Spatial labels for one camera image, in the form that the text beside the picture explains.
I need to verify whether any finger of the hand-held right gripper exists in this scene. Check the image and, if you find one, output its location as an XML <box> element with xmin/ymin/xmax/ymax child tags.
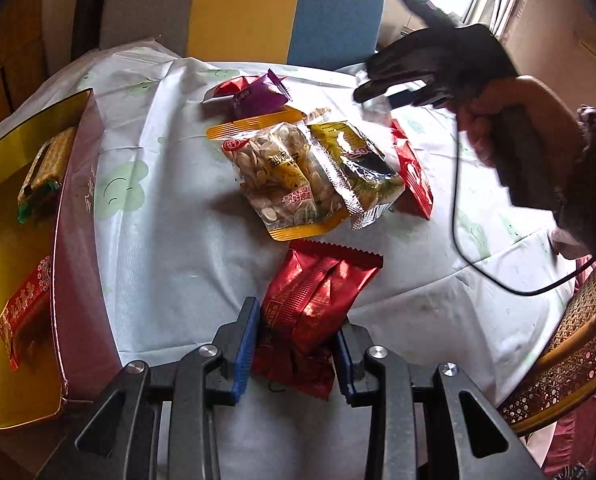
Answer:
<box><xmin>387</xmin><ymin>86</ymin><xmax>449</xmax><ymax>110</ymax></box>
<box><xmin>353</xmin><ymin>80</ymin><xmax>431</xmax><ymax>105</ymax></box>

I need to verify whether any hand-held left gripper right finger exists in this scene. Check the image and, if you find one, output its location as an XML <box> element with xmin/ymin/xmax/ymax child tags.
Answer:
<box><xmin>333</xmin><ymin>322</ymin><xmax>546</xmax><ymax>480</ymax></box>

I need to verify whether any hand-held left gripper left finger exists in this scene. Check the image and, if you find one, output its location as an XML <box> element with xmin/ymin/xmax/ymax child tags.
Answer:
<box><xmin>38</xmin><ymin>296</ymin><xmax>261</xmax><ymax>480</ymax></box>

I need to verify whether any shiny red snack packet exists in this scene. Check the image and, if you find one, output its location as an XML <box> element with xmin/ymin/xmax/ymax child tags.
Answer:
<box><xmin>252</xmin><ymin>239</ymin><xmax>384</xmax><ymax>402</ymax></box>

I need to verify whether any yellow snack packet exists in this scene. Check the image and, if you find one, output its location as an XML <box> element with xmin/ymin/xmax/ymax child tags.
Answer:
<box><xmin>305</xmin><ymin>120</ymin><xmax>406</xmax><ymax>232</ymax></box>

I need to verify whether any narrow red snack packet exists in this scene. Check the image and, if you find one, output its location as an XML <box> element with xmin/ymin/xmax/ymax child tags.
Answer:
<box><xmin>389</xmin><ymin>119</ymin><xmax>435</xmax><ymax>221</ymax></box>

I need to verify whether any purple snack packet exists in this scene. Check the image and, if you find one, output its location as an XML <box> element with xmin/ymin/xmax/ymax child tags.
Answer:
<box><xmin>230</xmin><ymin>71</ymin><xmax>293</xmax><ymax>122</ymax></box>

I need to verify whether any clear pumpkin seed packet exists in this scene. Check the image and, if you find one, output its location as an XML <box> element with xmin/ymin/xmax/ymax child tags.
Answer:
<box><xmin>206</xmin><ymin>107</ymin><xmax>359</xmax><ymax>243</ymax></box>

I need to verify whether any small red snack packet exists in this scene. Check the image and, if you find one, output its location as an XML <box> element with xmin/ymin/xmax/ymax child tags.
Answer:
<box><xmin>201</xmin><ymin>76</ymin><xmax>261</xmax><ymax>106</ymax></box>

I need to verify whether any gold and maroon gift box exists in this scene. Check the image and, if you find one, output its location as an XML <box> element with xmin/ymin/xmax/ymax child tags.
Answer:
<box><xmin>0</xmin><ymin>87</ymin><xmax>129</xmax><ymax>431</ymax></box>

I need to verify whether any patterned red snack packet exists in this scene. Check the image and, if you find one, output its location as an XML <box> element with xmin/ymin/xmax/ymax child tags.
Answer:
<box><xmin>0</xmin><ymin>256</ymin><xmax>54</xmax><ymax>371</ymax></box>

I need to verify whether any green-end cracker packet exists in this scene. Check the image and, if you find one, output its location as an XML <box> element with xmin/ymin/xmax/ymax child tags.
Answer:
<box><xmin>17</xmin><ymin>126</ymin><xmax>79</xmax><ymax>223</ymax></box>

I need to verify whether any person's right forearm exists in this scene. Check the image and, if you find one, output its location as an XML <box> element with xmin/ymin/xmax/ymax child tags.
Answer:
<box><xmin>553</xmin><ymin>105</ymin><xmax>596</xmax><ymax>261</ymax></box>

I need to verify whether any person's right hand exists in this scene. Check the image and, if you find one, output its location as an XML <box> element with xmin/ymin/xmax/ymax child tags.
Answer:
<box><xmin>455</xmin><ymin>76</ymin><xmax>581</xmax><ymax>171</ymax></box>

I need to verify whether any grey yellow blue chair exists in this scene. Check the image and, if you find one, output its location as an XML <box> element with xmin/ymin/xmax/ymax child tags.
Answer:
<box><xmin>73</xmin><ymin>0</ymin><xmax>386</xmax><ymax>68</ymax></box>

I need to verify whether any white cloud-print tablecloth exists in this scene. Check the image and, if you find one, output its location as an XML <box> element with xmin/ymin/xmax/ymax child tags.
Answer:
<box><xmin>0</xmin><ymin>37</ymin><xmax>594</xmax><ymax>480</ymax></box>

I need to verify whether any rattan chair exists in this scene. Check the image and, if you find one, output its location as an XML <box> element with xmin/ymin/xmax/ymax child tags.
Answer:
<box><xmin>498</xmin><ymin>260</ymin><xmax>596</xmax><ymax>436</ymax></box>

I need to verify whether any pink patterned cloth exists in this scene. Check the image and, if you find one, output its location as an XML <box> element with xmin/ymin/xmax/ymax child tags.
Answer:
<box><xmin>543</xmin><ymin>390</ymin><xmax>596</xmax><ymax>480</ymax></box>

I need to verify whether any black cable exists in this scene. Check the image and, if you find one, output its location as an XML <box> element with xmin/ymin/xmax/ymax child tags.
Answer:
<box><xmin>450</xmin><ymin>127</ymin><xmax>596</xmax><ymax>296</ymax></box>

